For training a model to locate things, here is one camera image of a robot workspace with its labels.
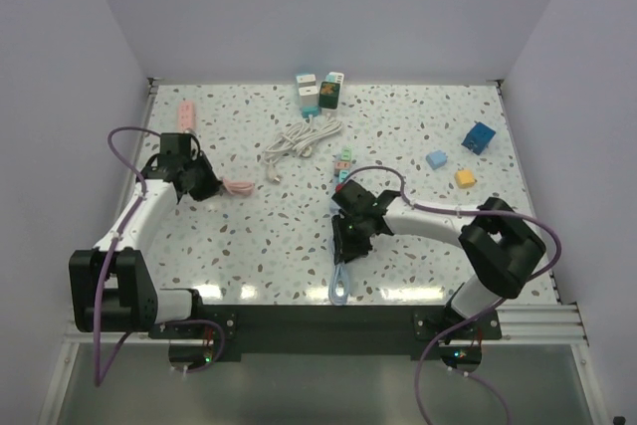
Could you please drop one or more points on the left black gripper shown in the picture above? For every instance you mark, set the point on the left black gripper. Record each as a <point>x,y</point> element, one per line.
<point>212,185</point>

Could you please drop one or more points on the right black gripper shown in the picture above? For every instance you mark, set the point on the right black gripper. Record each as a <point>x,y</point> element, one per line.
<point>345,250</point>

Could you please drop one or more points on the light blue power strip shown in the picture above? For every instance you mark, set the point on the light blue power strip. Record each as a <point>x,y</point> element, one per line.
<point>339,286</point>

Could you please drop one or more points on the pink power strip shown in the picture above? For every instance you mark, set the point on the pink power strip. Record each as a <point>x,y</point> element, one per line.
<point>186,121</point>

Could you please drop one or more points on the light blue plug adapter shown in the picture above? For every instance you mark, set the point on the light blue plug adapter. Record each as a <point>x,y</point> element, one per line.
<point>436,159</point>

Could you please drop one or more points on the yellow plug adapter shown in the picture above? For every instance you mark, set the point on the yellow plug adapter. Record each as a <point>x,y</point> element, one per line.
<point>465,178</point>

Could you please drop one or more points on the blue cube socket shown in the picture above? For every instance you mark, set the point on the blue cube socket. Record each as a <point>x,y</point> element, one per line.
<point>478,138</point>

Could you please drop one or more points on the mint green plug adapter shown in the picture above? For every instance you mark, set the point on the mint green plug adapter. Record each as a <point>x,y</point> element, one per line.
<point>346,154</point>

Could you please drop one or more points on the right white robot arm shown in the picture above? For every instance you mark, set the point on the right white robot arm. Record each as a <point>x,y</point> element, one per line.
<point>501,248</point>

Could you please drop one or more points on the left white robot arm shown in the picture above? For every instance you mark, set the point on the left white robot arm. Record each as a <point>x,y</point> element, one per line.
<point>110,281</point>

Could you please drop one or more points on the white power strip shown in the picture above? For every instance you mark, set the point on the white power strip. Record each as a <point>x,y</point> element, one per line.
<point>300,139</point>

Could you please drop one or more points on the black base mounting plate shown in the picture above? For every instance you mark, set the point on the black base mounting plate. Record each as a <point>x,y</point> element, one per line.
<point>323,330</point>

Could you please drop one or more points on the white charger front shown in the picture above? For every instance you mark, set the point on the white charger front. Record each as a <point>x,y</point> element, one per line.
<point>309,96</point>

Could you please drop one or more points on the green picture charger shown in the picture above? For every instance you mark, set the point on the green picture charger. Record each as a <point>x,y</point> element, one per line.
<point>328,95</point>

